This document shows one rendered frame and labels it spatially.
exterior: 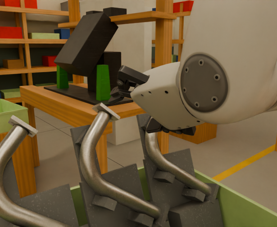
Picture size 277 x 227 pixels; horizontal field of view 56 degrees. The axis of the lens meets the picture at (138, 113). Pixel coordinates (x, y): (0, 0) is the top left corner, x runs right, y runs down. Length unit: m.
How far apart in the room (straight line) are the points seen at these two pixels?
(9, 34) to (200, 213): 5.47
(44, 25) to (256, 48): 6.56
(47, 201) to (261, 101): 0.48
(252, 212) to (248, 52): 0.56
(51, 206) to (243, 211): 0.45
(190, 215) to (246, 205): 0.14
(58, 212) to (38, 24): 6.18
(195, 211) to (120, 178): 0.21
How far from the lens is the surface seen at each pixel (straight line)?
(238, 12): 0.19
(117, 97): 0.43
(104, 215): 0.62
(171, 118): 0.39
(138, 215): 0.62
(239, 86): 0.20
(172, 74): 0.34
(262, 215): 0.70
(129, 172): 0.65
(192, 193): 0.71
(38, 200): 0.59
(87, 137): 0.55
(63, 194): 0.60
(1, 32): 5.85
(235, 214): 0.76
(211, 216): 0.75
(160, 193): 0.71
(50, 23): 6.75
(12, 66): 5.91
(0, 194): 0.53
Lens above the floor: 1.32
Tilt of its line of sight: 15 degrees down
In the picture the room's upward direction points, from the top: straight up
